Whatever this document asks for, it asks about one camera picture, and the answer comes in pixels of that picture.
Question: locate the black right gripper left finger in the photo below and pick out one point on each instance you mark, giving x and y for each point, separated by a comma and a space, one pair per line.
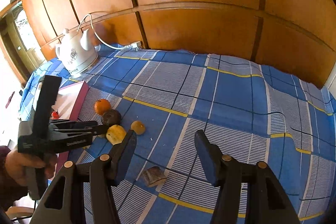
63, 201

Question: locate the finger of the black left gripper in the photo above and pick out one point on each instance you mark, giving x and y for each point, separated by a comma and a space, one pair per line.
82, 132
65, 124

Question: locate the small red tomato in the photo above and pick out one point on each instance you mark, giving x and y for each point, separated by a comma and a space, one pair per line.
55, 115

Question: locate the orange mandarin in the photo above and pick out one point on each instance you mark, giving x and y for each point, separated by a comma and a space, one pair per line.
101, 106

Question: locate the yellow bell pepper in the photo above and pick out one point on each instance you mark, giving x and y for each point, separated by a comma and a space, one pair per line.
115, 134

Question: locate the dark round mangosteen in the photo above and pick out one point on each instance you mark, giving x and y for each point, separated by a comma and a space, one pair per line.
111, 117

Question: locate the brown bark wood chunk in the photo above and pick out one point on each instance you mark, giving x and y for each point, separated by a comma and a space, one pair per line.
153, 176

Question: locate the person left hand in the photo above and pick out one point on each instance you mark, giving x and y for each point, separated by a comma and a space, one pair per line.
16, 163

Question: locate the pink white cardboard tray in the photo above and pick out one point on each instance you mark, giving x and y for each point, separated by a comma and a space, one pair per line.
69, 100

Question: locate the blue plaid tablecloth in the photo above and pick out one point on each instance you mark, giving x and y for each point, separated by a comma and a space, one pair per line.
252, 112

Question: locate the white ceramic electric kettle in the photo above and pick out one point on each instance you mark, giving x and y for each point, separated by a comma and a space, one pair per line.
76, 52

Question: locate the wooden glass door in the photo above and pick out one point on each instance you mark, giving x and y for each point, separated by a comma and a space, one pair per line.
20, 42

